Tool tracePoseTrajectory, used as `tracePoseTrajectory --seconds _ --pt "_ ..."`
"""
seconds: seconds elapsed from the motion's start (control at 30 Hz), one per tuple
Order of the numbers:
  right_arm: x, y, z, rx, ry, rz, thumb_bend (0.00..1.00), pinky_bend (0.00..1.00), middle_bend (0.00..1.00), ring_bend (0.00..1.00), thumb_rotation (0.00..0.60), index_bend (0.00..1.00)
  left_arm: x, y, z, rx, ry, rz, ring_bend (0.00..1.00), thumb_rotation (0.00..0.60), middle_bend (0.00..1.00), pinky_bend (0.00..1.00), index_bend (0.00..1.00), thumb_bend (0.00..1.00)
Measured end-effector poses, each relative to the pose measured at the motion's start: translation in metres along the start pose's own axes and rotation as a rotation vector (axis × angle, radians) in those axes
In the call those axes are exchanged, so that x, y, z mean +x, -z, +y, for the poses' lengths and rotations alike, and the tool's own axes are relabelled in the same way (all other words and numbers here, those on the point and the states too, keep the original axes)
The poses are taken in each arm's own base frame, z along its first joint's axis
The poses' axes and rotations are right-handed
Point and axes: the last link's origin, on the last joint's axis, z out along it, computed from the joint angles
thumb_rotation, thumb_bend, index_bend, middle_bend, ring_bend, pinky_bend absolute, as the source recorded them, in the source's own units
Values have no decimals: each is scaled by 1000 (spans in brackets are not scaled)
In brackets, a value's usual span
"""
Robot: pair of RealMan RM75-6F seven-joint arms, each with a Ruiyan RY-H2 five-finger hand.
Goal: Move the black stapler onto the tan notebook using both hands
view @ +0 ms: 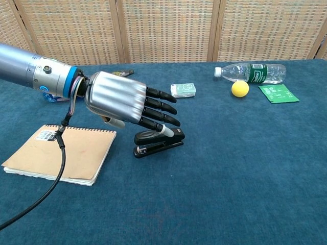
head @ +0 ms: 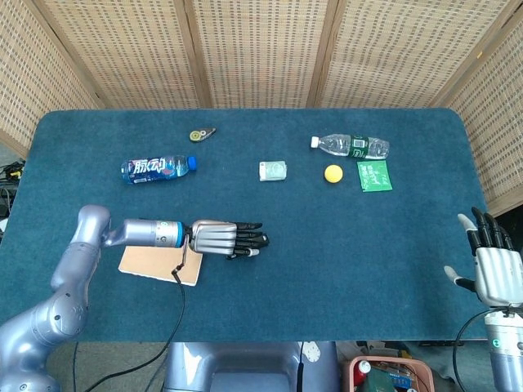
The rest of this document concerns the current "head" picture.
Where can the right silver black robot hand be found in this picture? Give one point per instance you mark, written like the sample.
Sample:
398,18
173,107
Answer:
498,273

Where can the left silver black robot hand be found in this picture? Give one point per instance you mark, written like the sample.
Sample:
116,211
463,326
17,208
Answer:
212,237

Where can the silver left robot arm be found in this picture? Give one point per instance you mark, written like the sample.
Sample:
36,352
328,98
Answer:
69,261

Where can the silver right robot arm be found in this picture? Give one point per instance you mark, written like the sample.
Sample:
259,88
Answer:
506,351

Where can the kraft spiral notebook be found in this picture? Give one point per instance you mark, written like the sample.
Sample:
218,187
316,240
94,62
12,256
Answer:
151,263

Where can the blue sports drink bottle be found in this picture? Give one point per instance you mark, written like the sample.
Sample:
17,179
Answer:
151,169

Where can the red bottle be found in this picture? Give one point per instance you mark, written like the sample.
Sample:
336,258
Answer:
361,373

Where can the clear green-label water bottle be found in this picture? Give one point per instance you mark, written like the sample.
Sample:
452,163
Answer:
359,148

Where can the white green tissue pack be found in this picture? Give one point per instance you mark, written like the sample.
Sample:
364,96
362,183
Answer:
272,170

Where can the black yellow correction tape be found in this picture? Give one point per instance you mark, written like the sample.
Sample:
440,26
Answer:
198,135

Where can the blue table cloth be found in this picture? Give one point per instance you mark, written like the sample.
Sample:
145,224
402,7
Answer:
327,265

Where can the pink plastic basket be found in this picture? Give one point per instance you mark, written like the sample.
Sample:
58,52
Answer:
425,373

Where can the silver blue robot torso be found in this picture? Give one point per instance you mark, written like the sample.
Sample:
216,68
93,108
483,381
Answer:
245,363

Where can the yellow foam ball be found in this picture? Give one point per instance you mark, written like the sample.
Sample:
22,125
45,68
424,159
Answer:
334,173

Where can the woven rattan screen panel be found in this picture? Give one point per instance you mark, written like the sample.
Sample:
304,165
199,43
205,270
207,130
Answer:
261,53
24,81
498,122
408,53
130,53

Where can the green flat packet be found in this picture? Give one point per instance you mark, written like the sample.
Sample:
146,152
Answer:
374,175

